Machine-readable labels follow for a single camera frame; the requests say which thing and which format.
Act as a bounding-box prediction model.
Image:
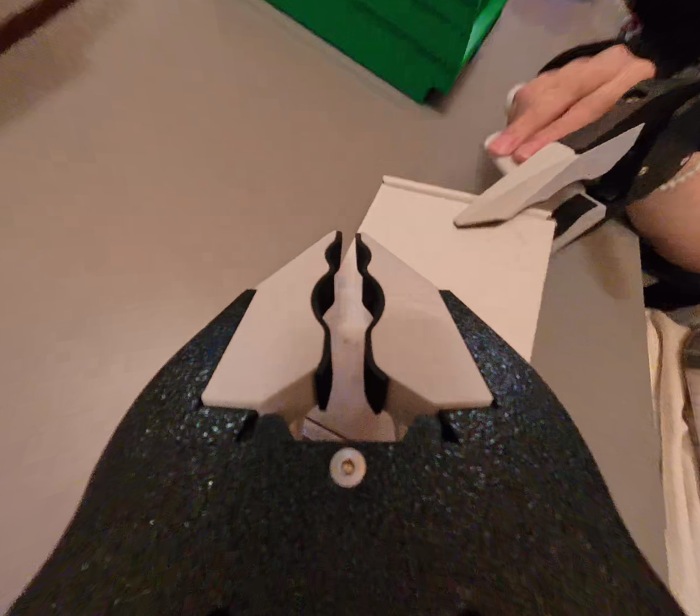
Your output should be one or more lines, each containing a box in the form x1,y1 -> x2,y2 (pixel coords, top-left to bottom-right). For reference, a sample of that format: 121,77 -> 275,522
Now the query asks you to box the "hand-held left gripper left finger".
201,230 -> 343,439

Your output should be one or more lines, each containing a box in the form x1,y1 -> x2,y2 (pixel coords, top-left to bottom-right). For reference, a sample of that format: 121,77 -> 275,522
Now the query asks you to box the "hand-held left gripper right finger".
355,232 -> 494,439

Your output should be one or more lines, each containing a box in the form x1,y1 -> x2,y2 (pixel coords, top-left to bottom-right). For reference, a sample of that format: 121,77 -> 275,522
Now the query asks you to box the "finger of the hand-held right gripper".
551,192 -> 609,253
453,124 -> 646,230

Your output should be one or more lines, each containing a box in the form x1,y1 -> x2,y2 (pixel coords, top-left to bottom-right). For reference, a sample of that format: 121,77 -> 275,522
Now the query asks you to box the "white cardboard mailer box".
301,176 -> 559,442

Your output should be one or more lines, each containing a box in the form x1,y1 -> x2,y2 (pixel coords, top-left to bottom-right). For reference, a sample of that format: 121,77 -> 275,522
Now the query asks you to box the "person's right forearm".
625,151 -> 700,273

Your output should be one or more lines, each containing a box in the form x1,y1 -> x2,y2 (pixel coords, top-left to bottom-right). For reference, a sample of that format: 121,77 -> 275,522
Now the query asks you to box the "person's right hand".
486,44 -> 658,163

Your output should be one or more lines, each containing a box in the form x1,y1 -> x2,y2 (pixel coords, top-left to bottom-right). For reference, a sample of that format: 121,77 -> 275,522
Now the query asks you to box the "pearl bracelet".
659,154 -> 700,193

